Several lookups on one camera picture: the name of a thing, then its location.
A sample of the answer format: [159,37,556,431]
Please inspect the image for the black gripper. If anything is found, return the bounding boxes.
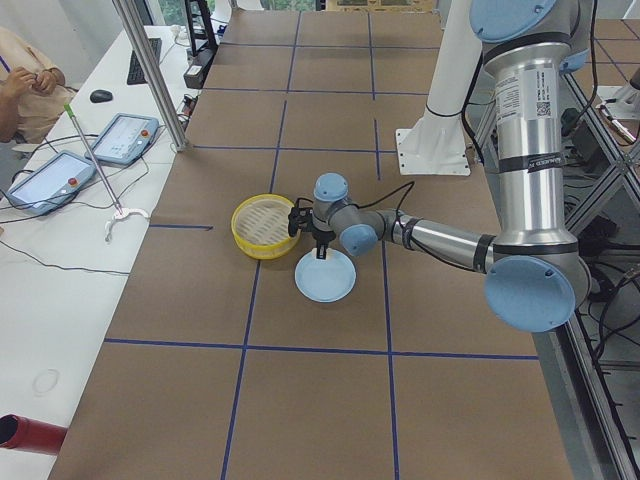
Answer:
[310,211,334,260]

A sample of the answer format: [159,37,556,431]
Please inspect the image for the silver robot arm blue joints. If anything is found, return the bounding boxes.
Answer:
[312,0,594,334]

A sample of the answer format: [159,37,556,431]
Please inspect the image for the yellow plastic steamer basket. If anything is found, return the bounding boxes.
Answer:
[231,194,299,260]

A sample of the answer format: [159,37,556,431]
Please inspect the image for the light blue plate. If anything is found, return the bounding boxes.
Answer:
[294,248,356,303]

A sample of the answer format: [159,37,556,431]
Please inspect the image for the black box device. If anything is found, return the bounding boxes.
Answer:
[183,49,215,90]

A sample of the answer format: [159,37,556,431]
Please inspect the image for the far teach pendant tablet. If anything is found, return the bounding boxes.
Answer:
[91,113,160,166]

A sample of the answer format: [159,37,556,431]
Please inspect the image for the teach pendant tablet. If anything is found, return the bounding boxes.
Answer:
[91,113,160,166]
[7,151,97,215]

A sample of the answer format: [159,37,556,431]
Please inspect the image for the black keyboard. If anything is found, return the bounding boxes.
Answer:
[126,37,164,86]

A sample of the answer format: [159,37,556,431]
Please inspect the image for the near teach pendant tablet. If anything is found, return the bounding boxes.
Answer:
[7,151,97,215]

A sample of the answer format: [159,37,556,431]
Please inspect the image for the black computer mouse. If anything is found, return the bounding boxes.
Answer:
[89,89,113,104]

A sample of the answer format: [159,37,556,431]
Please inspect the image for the seated person beige shirt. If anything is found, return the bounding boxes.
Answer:
[1,28,76,143]

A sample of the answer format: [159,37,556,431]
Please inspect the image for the red cylinder tube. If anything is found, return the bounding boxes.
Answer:
[1,414,67,455]

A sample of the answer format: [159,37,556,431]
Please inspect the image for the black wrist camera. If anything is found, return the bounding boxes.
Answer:
[287,197,313,238]

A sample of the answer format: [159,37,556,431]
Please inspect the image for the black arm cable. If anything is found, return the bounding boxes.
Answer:
[349,180,416,236]

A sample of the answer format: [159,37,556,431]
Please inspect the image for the grabber stick green handle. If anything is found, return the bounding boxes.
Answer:
[64,103,151,243]

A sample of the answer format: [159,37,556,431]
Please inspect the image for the aluminium frame post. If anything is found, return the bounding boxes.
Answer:
[112,0,188,152]

